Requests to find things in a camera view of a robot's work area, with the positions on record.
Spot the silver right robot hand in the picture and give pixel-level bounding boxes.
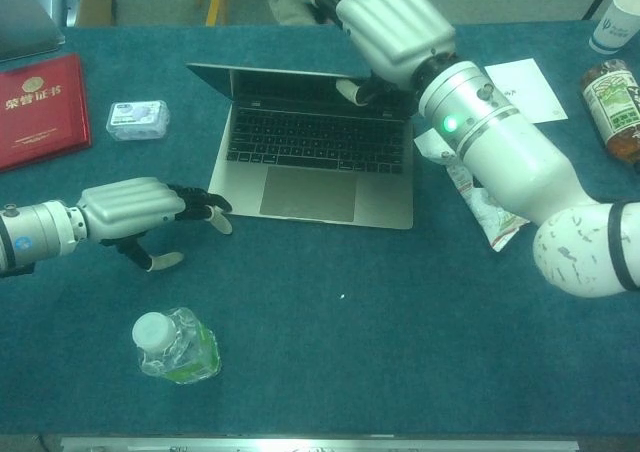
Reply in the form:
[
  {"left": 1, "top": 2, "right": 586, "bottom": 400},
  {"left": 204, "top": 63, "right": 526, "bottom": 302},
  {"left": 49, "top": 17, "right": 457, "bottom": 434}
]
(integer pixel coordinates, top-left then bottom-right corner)
[{"left": 293, "top": 0, "right": 457, "bottom": 108}]

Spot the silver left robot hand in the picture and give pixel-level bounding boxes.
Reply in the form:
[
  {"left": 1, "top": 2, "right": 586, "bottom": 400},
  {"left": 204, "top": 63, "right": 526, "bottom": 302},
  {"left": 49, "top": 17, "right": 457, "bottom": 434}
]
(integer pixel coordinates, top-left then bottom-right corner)
[{"left": 77, "top": 176, "right": 235, "bottom": 273}]

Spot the silver laptop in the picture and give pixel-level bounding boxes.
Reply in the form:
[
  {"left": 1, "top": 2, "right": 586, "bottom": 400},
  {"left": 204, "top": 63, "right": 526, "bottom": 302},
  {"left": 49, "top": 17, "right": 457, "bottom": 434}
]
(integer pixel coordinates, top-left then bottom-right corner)
[{"left": 185, "top": 62, "right": 416, "bottom": 231}]

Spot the clear box purple label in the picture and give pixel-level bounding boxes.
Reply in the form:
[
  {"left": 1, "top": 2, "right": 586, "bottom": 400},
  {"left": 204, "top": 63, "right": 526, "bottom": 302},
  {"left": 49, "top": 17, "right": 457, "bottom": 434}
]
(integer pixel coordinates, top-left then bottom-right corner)
[{"left": 105, "top": 99, "right": 171, "bottom": 142}]

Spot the red certificate folder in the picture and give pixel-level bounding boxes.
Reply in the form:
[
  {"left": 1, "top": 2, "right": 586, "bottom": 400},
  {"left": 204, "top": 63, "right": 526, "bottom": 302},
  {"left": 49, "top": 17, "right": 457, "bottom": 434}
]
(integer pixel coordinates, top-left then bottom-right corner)
[{"left": 0, "top": 53, "right": 94, "bottom": 174}]

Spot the clear plastic water bottle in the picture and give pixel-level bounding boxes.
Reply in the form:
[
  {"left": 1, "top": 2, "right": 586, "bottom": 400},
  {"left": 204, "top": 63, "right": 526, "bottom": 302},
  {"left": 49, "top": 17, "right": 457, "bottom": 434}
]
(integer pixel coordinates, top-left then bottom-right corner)
[{"left": 131, "top": 306, "right": 223, "bottom": 386}]

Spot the white paper card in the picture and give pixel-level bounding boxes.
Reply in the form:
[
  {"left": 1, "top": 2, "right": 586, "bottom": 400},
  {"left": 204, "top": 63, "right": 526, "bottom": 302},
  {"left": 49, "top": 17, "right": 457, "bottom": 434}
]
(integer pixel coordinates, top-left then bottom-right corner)
[{"left": 483, "top": 58, "right": 570, "bottom": 126}]

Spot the closed grey laptop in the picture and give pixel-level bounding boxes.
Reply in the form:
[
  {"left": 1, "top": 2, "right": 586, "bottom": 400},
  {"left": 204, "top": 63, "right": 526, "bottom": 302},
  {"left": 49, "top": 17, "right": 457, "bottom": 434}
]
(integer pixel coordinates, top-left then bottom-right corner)
[{"left": 0, "top": 0, "right": 66, "bottom": 64}]

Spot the white snack bag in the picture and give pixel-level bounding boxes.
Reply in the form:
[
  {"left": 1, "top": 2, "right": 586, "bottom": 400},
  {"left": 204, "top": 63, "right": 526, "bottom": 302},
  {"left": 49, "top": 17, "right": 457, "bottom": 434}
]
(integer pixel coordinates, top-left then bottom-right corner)
[{"left": 413, "top": 126, "right": 531, "bottom": 253}]

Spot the white paper cup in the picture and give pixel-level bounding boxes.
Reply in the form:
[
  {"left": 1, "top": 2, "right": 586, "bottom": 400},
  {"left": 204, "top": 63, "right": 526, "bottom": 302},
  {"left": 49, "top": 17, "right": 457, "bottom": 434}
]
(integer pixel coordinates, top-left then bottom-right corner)
[{"left": 588, "top": 0, "right": 640, "bottom": 55}]

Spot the brown tea bottle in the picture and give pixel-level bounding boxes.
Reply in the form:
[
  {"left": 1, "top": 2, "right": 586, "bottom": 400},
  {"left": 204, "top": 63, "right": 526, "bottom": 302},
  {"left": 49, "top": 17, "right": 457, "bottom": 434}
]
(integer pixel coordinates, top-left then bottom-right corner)
[{"left": 579, "top": 58, "right": 640, "bottom": 173}]

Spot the teal table cloth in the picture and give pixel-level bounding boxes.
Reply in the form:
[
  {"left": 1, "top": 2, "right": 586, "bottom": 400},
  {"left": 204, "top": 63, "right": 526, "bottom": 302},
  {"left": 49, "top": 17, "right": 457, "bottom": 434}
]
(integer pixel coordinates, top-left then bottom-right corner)
[{"left": 0, "top": 19, "right": 640, "bottom": 423}]

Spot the aluminium rail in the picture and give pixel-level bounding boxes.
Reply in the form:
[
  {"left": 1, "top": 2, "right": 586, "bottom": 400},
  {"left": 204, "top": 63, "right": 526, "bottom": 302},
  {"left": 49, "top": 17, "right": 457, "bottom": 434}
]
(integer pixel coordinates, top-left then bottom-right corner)
[{"left": 59, "top": 436, "right": 581, "bottom": 452}]

